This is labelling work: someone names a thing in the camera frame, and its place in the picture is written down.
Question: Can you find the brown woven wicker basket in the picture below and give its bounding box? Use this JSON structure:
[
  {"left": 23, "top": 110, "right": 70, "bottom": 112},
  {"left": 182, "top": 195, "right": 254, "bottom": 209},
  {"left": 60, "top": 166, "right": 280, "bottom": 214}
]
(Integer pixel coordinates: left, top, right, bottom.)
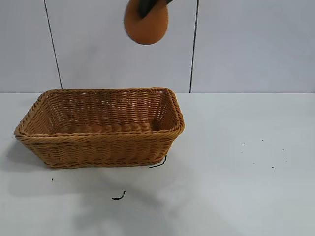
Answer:
[{"left": 14, "top": 86, "right": 186, "bottom": 169}]

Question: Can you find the knobbed orange fruit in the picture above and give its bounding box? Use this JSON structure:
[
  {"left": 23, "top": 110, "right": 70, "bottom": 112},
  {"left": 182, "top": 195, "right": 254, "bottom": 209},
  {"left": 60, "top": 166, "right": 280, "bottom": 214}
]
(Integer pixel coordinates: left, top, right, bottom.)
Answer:
[{"left": 124, "top": 0, "right": 171, "bottom": 46}]

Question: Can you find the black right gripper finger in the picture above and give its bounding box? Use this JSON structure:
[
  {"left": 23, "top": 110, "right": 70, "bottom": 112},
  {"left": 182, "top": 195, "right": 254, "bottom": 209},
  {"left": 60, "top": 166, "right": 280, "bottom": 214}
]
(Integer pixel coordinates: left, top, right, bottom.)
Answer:
[{"left": 137, "top": 0, "right": 175, "bottom": 19}]

